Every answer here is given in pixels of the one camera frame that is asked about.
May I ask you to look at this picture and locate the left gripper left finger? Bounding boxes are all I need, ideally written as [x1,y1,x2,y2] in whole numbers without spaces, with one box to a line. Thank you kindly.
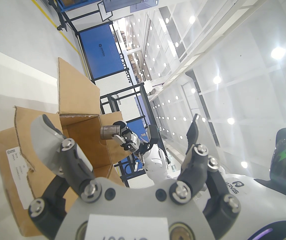
[28,114,103,237]

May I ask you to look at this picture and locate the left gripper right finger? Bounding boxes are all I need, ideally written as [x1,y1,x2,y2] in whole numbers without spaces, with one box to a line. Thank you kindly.
[170,113,241,227]

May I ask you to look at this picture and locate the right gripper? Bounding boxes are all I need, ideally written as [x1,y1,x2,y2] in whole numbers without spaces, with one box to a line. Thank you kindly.
[111,120,149,156]

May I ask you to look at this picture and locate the grey metal bush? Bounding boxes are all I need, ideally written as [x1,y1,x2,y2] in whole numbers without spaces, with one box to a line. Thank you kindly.
[100,124,123,141]

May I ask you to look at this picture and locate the large brown cardboard carton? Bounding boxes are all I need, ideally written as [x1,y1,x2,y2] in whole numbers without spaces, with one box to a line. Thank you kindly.
[0,57,130,237]

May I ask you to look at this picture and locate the robot body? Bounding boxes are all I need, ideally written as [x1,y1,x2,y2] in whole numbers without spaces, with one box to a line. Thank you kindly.
[166,127,286,240]

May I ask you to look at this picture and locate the blue partition panel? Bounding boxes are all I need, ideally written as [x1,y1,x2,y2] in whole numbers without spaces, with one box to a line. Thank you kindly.
[78,23,124,81]

